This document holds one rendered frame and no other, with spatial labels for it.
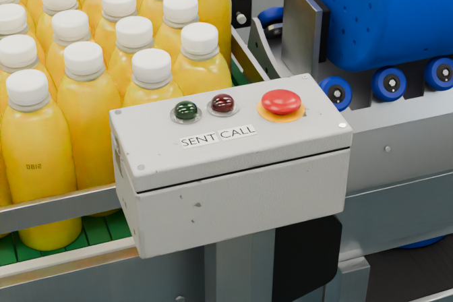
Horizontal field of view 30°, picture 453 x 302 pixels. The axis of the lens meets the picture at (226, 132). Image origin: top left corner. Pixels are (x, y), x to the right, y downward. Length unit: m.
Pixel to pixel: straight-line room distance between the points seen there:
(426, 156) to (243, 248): 0.38
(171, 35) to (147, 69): 0.12
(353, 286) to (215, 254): 0.51
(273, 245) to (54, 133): 0.29
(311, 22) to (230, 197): 0.37
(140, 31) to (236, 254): 0.25
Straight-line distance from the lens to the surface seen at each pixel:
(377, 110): 1.08
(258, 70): 1.05
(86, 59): 0.86
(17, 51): 0.88
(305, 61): 1.09
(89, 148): 0.90
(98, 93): 0.87
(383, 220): 1.23
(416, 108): 1.11
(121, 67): 0.91
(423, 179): 1.16
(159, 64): 0.84
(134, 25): 0.91
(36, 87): 0.82
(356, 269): 1.29
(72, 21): 0.93
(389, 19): 0.97
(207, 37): 0.88
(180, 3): 0.95
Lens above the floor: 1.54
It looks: 37 degrees down
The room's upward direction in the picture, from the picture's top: straight up
